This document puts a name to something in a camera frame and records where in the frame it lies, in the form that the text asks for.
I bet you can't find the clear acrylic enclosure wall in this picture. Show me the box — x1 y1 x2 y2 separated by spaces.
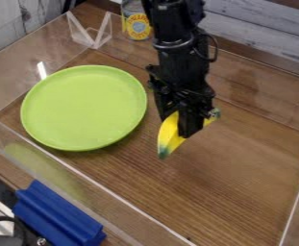
0 122 196 246

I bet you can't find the blue plastic clamp block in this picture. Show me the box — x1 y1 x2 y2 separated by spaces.
13 180 106 246

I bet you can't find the yellow toy banana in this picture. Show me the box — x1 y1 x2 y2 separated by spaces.
154 107 221 160

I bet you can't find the yellow labelled tin can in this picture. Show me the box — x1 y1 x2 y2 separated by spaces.
120 0 149 41

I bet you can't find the clear acrylic corner bracket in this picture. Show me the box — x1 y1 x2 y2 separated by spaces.
66 12 112 50

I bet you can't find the green plastic plate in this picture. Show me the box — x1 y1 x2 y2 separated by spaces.
19 65 148 152

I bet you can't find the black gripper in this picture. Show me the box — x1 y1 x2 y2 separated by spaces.
146 32 217 138

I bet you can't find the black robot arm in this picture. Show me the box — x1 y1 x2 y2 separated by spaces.
141 0 217 138

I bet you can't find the black cable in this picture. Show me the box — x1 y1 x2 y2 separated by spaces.
0 216 26 246

